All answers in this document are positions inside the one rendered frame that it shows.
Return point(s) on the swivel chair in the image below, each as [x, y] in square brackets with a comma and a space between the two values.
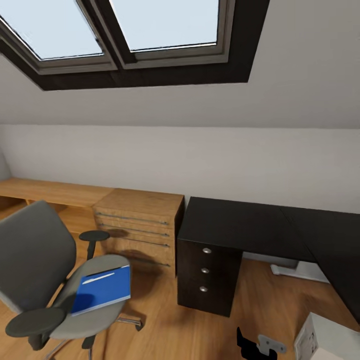
[37, 253]

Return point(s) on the pen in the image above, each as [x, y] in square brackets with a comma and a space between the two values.
[90, 280]

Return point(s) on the folder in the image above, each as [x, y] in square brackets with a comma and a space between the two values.
[102, 292]

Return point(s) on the cabinet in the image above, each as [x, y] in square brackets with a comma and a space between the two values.
[143, 227]
[207, 277]

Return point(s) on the bookcase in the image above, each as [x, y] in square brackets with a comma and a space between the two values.
[73, 204]
[14, 190]

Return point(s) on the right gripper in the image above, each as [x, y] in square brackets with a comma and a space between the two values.
[250, 351]

